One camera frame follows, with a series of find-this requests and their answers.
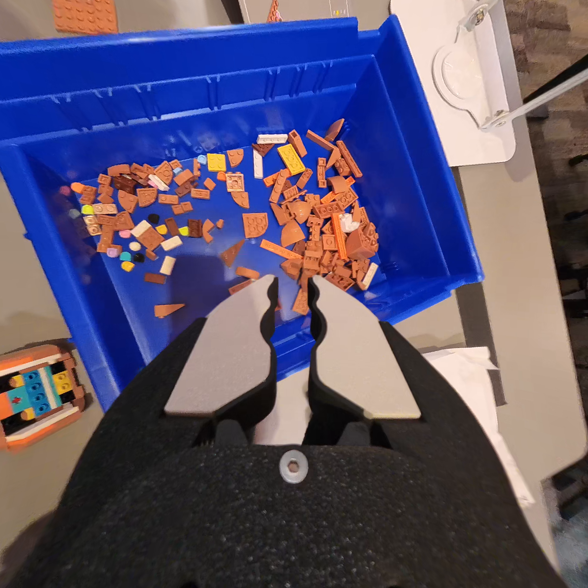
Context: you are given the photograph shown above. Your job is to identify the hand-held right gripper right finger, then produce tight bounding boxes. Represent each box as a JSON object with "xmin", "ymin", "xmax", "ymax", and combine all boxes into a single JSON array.
[{"xmin": 304, "ymin": 276, "xmax": 421, "ymax": 443}]

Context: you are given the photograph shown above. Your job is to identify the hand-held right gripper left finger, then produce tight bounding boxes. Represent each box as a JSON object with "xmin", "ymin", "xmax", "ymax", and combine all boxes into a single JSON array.
[{"xmin": 164, "ymin": 275, "xmax": 279, "ymax": 443}]

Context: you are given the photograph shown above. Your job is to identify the pile of lego pieces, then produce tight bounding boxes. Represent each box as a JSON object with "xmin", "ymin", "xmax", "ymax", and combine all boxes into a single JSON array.
[{"xmin": 69, "ymin": 119, "xmax": 381, "ymax": 318}]

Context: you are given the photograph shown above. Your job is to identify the blue plastic bin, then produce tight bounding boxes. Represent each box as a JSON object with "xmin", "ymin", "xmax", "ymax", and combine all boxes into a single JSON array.
[{"xmin": 0, "ymin": 14, "xmax": 485, "ymax": 412}]

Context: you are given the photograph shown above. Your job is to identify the partly built colourful lego model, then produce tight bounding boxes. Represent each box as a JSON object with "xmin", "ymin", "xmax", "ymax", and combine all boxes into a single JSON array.
[{"xmin": 0, "ymin": 340, "xmax": 85, "ymax": 453}]

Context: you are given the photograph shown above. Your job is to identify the large brown lego plate assembly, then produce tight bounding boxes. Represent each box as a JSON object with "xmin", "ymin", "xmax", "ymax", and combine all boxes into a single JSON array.
[{"xmin": 52, "ymin": 0, "xmax": 119, "ymax": 34}]

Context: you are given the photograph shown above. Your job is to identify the white paper sheet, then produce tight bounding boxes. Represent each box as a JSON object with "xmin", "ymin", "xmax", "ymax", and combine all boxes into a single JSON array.
[{"xmin": 255, "ymin": 347, "xmax": 536, "ymax": 506}]

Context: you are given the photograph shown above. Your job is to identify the clear acrylic stand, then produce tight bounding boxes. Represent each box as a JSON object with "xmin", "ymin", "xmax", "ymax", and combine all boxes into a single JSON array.
[{"xmin": 432, "ymin": 0, "xmax": 588, "ymax": 131}]

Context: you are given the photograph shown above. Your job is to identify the white base board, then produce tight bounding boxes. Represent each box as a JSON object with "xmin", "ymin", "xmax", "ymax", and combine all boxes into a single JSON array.
[{"xmin": 390, "ymin": 0, "xmax": 517, "ymax": 167}]

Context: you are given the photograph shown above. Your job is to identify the grey instruction booklet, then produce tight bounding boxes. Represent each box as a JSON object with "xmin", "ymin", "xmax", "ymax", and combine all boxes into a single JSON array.
[{"xmin": 239, "ymin": 0, "xmax": 359, "ymax": 24}]

